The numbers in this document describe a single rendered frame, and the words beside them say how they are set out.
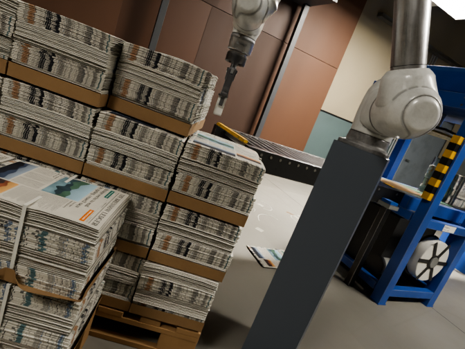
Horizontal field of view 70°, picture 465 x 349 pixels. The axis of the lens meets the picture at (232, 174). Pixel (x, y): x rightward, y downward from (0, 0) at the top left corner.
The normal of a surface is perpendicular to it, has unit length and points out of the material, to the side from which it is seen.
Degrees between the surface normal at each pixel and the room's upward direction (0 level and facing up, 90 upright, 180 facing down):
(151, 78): 90
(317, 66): 90
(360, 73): 90
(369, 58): 90
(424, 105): 99
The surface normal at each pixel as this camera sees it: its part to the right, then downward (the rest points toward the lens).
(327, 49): 0.38, 0.36
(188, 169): 0.04, 0.25
